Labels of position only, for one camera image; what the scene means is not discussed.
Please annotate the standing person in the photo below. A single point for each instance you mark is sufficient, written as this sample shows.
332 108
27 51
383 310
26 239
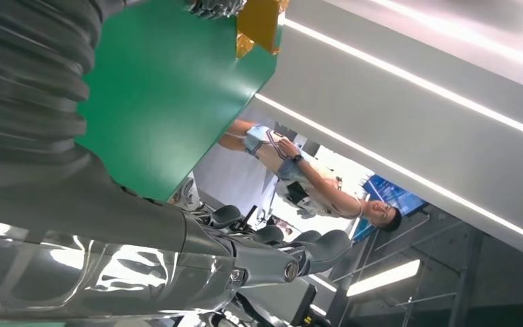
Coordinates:
306 180

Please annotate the white wall light strip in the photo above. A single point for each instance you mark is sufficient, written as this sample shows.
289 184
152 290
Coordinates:
415 81
469 36
401 173

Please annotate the blue display screen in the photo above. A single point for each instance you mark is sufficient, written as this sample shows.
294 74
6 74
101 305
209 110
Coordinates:
399 196

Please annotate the white ceiling lamp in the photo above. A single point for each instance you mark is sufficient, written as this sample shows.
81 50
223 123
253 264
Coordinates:
383 278

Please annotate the yellow taped cardboard box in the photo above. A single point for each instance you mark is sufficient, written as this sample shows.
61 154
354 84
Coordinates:
261 22

